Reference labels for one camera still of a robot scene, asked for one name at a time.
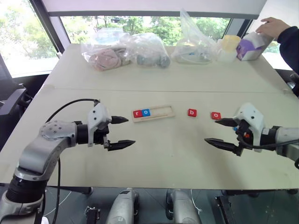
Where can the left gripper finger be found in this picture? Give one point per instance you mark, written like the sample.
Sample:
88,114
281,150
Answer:
119,145
118,120

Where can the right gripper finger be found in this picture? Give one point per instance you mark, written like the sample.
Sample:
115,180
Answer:
224,145
226,122

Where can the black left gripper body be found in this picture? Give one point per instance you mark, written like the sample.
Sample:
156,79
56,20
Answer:
100,137

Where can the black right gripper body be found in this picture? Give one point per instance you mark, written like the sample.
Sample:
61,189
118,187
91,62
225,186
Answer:
244,135

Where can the red letter tile o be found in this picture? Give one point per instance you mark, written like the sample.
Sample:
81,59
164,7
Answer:
216,115

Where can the red letter tile b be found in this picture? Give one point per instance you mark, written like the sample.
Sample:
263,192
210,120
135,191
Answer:
191,113

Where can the wooden letter tray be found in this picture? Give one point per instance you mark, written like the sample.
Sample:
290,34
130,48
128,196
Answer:
161,112

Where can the purple tissue box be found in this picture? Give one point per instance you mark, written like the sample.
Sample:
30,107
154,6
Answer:
250,47

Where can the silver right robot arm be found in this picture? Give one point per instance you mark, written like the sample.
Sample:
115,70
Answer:
283,140

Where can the person's dark-sleeved forearm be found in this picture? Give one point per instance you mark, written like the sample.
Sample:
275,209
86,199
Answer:
289,46

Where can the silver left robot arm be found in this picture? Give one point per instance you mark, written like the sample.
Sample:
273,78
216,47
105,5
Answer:
39,144

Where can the red letter tile r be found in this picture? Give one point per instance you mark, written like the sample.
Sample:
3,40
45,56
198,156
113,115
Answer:
137,114

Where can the blue letter tile o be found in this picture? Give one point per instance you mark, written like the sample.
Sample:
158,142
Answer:
146,113

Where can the silver left robot leg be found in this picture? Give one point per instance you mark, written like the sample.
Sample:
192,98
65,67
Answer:
123,207

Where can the silver robot leg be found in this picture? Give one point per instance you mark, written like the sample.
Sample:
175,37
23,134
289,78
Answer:
123,207
183,207

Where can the silver right robot leg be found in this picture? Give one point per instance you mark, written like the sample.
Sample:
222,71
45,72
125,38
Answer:
183,207

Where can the person's bare hand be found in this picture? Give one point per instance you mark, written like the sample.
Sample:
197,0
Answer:
272,26

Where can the plastic bag with pink cloth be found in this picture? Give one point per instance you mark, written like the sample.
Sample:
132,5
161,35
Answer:
105,58

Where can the translucent white plastic container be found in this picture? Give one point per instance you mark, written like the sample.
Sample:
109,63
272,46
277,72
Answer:
225,56

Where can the plastic bag with grey items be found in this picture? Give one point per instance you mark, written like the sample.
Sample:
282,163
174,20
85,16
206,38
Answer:
149,53

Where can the plastic container yellow lid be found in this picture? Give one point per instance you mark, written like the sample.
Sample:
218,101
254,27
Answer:
230,43

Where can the tall clear plastic bag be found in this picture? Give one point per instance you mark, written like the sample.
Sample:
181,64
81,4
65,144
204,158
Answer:
191,49

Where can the small white round object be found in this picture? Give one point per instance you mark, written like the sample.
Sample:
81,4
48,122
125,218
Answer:
44,220

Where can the white roller window blind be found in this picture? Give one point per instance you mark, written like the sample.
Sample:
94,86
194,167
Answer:
151,7

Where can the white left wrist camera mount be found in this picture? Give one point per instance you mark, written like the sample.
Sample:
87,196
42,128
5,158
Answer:
98,115

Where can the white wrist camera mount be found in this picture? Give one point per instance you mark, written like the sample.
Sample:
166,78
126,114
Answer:
253,116
98,115

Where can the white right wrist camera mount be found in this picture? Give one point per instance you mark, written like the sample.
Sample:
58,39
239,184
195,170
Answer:
253,116

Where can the black table leg bracket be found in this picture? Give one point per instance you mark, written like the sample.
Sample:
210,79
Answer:
224,210
93,214

